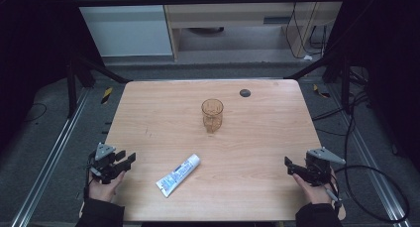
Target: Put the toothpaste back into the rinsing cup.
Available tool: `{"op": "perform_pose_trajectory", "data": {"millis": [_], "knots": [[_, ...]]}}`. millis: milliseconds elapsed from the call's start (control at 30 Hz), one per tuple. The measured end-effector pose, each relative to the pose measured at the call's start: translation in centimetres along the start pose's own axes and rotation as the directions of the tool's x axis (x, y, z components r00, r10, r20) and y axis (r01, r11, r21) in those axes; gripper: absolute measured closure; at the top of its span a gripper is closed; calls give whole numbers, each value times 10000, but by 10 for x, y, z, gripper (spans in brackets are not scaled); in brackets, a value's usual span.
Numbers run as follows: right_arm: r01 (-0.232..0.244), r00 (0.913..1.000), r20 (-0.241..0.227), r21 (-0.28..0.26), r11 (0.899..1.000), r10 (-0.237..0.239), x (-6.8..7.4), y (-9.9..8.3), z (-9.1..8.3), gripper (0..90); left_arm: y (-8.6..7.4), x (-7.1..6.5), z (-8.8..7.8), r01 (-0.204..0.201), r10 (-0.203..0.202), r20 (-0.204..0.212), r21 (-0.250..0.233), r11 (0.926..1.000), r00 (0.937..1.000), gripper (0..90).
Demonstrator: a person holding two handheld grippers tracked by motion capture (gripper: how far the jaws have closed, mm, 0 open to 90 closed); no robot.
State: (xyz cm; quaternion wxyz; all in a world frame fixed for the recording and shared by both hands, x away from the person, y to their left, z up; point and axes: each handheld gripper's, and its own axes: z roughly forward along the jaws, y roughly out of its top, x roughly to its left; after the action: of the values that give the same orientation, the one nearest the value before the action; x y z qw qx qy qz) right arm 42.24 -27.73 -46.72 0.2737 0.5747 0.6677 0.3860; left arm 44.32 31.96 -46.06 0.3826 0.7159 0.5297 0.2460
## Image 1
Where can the white cabinet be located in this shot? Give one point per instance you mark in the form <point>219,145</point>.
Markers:
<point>125,25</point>

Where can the person's right hand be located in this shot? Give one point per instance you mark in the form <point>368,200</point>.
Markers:
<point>315,190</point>

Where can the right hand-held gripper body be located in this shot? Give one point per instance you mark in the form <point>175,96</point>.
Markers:
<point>318,166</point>

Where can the black metal stand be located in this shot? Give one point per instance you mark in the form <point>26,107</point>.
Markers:
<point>333,71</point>
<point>79,78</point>

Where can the yellow black striped tape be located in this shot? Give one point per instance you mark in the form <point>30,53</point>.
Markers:
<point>321,91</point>
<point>106,94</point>

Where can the black horizontal metal bar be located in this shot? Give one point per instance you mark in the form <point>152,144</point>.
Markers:
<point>208,0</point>

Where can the black round table grommet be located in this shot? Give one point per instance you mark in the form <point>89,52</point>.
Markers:
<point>245,93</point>

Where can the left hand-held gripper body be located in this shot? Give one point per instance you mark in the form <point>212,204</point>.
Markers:
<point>104,162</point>

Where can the white toothpaste tube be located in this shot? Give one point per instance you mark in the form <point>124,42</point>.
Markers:
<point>178,175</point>

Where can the person's left hand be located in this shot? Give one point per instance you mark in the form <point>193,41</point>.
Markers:
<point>105,187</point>

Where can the wooden desk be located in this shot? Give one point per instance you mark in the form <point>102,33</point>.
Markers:
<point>231,32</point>

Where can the clear amber plastic cup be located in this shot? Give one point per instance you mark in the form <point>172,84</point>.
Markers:
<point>212,114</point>

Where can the aluminium floor rail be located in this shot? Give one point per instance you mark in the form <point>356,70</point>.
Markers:
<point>49,161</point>
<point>369,161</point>

